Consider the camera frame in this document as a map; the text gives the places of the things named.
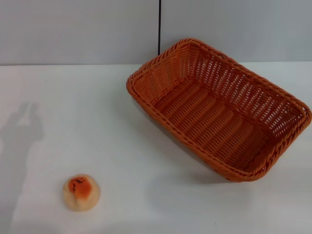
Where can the orange woven plastic basket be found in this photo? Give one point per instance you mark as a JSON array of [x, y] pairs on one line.
[[209, 126]]

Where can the round bun with orange top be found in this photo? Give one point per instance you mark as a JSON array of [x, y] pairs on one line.
[[81, 195]]

